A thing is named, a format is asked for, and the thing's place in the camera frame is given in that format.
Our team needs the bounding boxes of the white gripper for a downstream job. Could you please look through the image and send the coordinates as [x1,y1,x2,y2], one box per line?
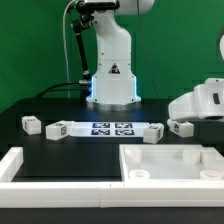
[168,78,224,121]

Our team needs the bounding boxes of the white square tabletop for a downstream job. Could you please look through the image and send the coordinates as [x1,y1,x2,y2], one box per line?
[119,144,224,182]

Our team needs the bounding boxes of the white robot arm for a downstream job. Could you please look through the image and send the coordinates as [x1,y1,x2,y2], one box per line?
[77,0,224,122]

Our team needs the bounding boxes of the white U-shaped obstacle fence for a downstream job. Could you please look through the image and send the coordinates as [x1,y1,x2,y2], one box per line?
[0,147,224,208]

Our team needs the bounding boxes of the white fiducial tag sheet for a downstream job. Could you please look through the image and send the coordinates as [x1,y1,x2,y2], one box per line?
[71,122,149,137]

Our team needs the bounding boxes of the black hanging cable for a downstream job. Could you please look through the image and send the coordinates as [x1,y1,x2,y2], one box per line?
[135,0,160,100]

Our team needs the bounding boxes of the black cables at base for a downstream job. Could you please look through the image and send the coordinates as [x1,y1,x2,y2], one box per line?
[34,78,93,99]

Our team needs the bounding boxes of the white cable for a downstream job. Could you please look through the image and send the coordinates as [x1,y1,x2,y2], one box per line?
[62,0,78,98]

